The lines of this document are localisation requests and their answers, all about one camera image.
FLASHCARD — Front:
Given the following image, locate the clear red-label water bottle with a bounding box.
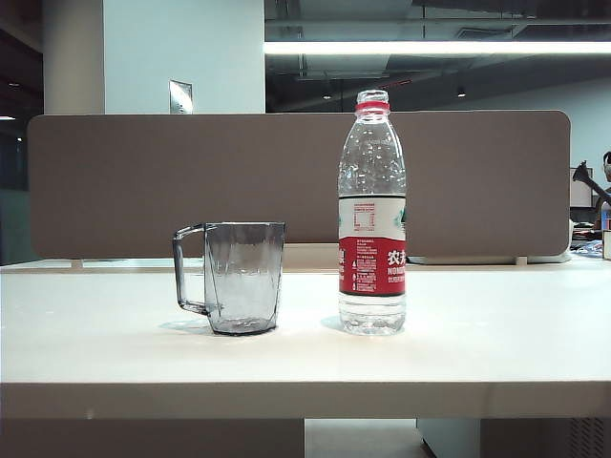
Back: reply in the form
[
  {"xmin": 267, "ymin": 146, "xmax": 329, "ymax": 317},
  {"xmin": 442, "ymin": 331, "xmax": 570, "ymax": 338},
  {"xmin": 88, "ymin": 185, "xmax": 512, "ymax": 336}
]
[{"xmin": 337, "ymin": 88, "xmax": 409, "ymax": 337}]

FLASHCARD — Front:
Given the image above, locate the clear grey plastic mug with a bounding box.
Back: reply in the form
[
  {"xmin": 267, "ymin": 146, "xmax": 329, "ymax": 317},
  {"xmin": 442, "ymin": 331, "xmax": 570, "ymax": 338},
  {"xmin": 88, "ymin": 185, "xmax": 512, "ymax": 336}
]
[{"xmin": 172, "ymin": 220, "xmax": 286, "ymax": 337}]

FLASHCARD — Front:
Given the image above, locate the white ceiling light strip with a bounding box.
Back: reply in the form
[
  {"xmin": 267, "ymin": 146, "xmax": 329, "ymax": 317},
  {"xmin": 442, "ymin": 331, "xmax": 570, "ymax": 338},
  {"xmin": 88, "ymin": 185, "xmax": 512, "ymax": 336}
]
[{"xmin": 263, "ymin": 39, "xmax": 611, "ymax": 55}]

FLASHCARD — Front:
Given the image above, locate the brown table support panel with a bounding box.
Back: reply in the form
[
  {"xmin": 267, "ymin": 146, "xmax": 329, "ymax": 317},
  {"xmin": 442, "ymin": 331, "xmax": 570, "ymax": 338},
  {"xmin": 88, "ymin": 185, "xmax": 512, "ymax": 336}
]
[{"xmin": 0, "ymin": 418, "xmax": 306, "ymax": 458}]

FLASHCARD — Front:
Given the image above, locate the white background monitor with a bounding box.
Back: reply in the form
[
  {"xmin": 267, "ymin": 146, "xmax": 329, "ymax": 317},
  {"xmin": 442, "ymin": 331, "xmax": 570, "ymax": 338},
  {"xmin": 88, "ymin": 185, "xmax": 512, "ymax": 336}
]
[{"xmin": 569, "ymin": 167, "xmax": 594, "ymax": 208}]

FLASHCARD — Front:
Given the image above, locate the white round column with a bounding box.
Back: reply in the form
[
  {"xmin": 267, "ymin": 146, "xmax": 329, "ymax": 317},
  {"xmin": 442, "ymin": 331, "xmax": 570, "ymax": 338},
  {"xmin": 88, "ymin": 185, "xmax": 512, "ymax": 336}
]
[{"xmin": 41, "ymin": 0, "xmax": 106, "ymax": 115}]

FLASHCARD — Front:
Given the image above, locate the grey metal cabinet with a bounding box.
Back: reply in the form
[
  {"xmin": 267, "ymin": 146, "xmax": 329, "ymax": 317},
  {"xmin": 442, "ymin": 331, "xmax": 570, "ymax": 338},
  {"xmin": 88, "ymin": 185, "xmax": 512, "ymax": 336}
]
[{"xmin": 415, "ymin": 418, "xmax": 611, "ymax": 458}]

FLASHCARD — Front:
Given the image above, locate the background person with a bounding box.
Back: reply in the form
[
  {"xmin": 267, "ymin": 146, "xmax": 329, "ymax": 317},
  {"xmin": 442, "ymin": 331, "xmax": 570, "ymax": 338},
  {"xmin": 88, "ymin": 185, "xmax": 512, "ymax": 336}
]
[{"xmin": 591, "ymin": 150, "xmax": 611, "ymax": 230}]

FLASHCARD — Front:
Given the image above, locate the silver wall plate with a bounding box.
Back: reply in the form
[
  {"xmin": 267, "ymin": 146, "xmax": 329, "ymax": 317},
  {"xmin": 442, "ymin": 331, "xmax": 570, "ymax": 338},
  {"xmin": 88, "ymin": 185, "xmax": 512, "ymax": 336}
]
[{"xmin": 167, "ymin": 78, "xmax": 194, "ymax": 115}]

